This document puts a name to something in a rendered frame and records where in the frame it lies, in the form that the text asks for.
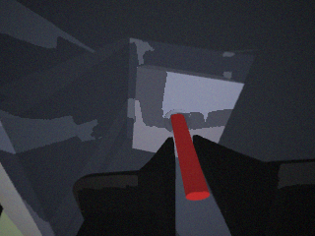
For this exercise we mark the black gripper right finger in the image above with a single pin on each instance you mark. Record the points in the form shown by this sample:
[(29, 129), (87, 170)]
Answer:
[(250, 192)]

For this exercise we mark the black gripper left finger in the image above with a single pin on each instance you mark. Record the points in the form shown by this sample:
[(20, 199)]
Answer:
[(150, 188)]

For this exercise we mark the red peg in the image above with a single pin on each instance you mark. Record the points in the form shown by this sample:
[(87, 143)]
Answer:
[(194, 183)]

